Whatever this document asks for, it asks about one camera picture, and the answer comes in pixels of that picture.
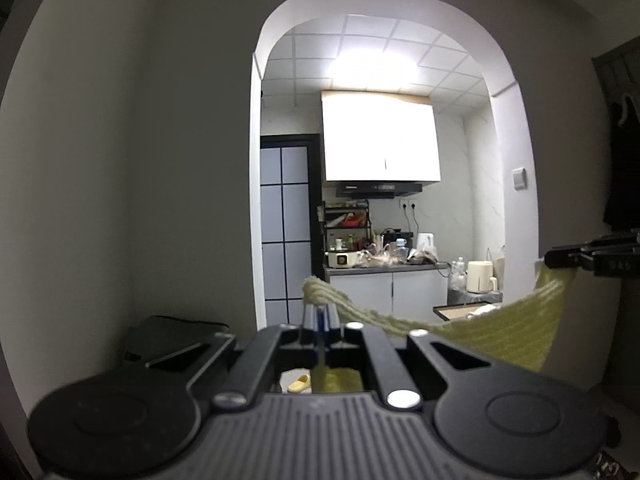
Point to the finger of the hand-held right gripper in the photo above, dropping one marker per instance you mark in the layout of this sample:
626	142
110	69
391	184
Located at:
565	257

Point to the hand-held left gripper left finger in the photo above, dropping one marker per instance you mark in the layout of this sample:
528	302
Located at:
311	321

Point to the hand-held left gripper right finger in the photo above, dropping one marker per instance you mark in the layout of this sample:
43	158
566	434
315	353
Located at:
328	321

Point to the yellow-green knitted towel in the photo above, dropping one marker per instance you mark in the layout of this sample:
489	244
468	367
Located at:
465	327

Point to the white electric cooking pot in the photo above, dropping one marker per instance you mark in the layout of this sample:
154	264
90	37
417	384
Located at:
341	259

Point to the yellow slipper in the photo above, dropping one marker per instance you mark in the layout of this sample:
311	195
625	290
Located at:
298	384

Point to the white base cabinet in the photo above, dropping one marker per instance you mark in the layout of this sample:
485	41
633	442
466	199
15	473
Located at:
392	292

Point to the dark kitchen countertop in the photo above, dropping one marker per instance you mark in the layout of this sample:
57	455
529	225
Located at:
385	266

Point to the cream countertop appliance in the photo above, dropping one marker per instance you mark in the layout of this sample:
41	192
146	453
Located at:
480	276

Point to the black framed glass door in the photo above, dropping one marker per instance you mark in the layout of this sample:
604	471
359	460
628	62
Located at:
287	230

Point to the black kitchen storage rack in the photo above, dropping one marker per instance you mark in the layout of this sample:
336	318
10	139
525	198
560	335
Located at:
345	225

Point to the clear plastic water bottle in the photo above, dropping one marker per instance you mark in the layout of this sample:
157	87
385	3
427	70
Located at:
400	248

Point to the wooden board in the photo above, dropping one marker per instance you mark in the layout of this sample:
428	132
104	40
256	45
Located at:
465	311

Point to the white plastic bag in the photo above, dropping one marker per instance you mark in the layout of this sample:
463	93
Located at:
428	251

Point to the black range hood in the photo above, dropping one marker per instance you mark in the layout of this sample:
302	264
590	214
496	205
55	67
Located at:
378	189

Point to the dark wardrobe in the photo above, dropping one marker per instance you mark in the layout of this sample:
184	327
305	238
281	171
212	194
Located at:
620	67

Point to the ceiling light panel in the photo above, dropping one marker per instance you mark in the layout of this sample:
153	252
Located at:
375	67

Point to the grey wall light switch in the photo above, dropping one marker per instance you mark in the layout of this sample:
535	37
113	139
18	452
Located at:
519	178

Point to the white wall sockets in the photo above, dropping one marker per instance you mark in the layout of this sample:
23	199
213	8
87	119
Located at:
408	204

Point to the white wall cabinet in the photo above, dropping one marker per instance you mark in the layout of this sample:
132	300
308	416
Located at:
381	137

